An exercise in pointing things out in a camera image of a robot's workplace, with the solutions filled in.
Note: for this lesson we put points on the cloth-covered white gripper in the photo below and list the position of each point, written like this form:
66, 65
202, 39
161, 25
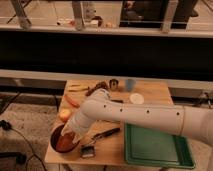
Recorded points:
77, 126

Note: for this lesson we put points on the red-orange bowl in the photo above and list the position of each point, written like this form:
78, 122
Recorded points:
66, 142

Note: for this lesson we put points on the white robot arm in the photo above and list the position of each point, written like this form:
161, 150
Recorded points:
190, 122

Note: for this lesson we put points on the purple bowl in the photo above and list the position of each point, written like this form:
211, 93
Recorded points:
55, 136

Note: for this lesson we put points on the red-yellow apple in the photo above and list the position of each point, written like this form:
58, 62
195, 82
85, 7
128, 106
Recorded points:
64, 115

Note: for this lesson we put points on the orange carrot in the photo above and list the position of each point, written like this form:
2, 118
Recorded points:
71, 102

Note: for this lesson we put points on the yellow banana toy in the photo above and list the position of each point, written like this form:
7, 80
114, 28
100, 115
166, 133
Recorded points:
77, 88

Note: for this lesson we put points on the black rectangular block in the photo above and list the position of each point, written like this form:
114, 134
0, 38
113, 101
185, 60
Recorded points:
118, 101

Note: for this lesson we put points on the white round lid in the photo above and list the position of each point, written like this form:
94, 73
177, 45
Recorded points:
136, 98

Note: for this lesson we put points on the blue plastic cup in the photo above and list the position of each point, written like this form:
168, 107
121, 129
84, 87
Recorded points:
129, 84

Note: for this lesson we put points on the green plastic tray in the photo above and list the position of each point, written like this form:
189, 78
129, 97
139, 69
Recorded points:
147, 147

